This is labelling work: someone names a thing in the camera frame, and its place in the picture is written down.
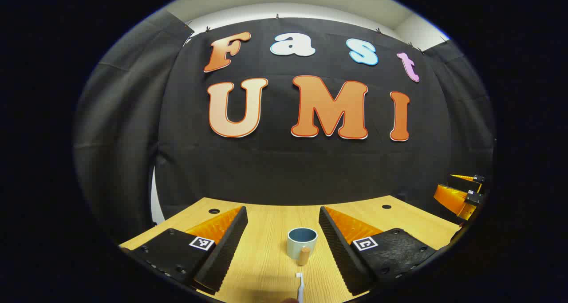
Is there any dark grey curtain panel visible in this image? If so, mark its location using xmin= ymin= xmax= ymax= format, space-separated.
xmin=73 ymin=8 xmax=193 ymax=246
xmin=422 ymin=39 xmax=496 ymax=224

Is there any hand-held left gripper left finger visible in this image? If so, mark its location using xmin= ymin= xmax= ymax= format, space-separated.
xmin=119 ymin=205 xmax=249 ymax=295

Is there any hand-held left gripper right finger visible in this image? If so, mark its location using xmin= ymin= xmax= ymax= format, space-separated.
xmin=318 ymin=206 xmax=440 ymax=297

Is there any wooden desktop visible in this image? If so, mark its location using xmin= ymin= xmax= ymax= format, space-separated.
xmin=119 ymin=196 xmax=462 ymax=303

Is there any black backdrop cloth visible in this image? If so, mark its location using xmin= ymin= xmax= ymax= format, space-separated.
xmin=155 ymin=17 xmax=453 ymax=207

